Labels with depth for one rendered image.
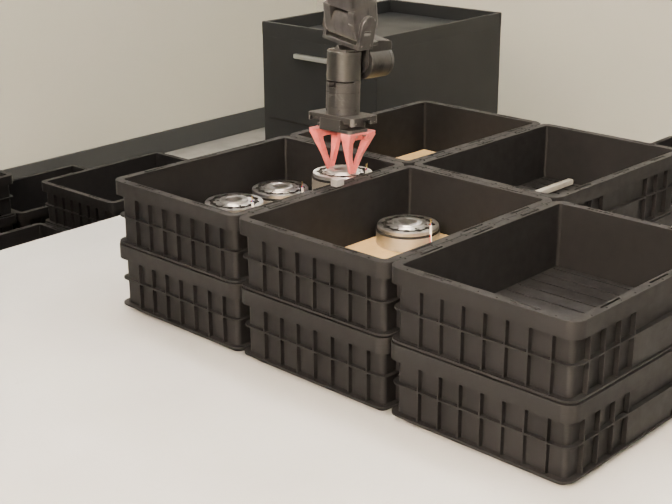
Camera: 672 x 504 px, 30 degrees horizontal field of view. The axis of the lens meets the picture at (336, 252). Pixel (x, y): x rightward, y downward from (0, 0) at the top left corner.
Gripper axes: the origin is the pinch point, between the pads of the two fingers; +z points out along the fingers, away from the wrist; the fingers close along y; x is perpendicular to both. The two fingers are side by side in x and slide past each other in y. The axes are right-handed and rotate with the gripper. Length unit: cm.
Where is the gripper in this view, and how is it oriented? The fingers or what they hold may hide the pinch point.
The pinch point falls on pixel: (341, 166)
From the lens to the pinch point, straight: 212.4
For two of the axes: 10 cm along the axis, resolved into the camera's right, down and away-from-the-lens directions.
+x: -6.8, 1.9, -7.1
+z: -0.2, 9.6, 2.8
